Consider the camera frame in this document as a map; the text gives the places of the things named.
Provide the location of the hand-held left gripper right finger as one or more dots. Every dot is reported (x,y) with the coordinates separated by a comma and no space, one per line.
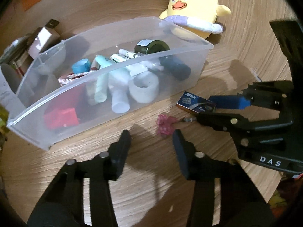
(182,151)

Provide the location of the white tape roll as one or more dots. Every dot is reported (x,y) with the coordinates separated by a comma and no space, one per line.
(144,89)

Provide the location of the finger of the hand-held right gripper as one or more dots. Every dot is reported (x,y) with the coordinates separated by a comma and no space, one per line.
(229,102)
(222,121)

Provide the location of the white squeeze tube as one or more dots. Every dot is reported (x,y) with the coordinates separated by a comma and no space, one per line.
(119,99)

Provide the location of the yellow chick plush toy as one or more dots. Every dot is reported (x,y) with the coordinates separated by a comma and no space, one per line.
(191,7)

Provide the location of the blue staples box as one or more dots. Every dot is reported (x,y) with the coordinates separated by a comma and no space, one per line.
(194,101)

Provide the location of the white marker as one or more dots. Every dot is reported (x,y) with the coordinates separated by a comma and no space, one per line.
(129,53)

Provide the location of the blue tape roll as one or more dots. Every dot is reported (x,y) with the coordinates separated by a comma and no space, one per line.
(80,66)

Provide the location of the red box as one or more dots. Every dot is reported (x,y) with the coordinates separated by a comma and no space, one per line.
(61,119)

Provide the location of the teal tube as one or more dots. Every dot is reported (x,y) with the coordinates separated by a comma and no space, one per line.
(105,61)

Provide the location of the pink flower hair pin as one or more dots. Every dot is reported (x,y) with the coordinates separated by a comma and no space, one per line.
(165,125)

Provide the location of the clear plastic storage bin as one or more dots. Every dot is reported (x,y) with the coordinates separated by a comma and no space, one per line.
(71,120)

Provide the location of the pale green tube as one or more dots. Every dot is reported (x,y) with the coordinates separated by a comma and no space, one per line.
(101,89)

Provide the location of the dark blue bottle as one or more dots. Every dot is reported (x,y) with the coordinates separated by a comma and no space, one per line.
(177,68)

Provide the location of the pink white small box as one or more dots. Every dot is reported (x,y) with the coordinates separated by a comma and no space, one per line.
(42,40)

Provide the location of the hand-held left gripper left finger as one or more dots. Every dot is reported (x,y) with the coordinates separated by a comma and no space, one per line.
(120,151)

